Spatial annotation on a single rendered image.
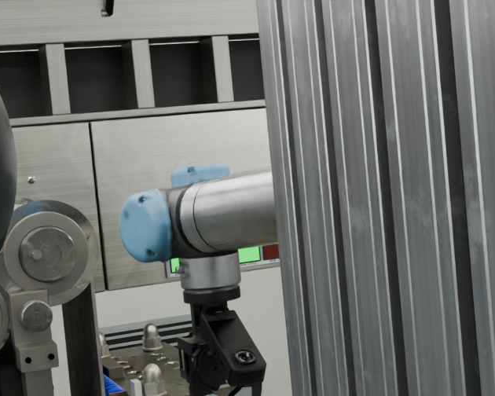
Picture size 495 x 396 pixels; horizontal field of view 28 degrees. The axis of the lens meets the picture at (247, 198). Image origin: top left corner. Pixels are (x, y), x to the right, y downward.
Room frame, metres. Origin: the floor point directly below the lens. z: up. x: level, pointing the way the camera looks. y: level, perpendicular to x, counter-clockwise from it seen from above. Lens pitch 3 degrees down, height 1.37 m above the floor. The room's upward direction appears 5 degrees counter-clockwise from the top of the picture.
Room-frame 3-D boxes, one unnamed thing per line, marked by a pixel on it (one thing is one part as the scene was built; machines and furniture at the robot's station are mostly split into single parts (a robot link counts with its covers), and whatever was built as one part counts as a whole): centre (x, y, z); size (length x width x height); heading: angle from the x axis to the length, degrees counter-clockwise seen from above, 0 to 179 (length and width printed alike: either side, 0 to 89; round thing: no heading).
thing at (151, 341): (1.73, 0.19, 1.05); 0.04 x 0.04 x 0.04
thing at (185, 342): (1.22, 0.06, 1.14); 0.09 x 0.08 x 0.12; 22
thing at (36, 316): (1.27, 0.29, 1.18); 0.04 x 0.02 x 0.04; 112
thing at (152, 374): (1.39, 0.16, 1.05); 0.04 x 0.04 x 0.04
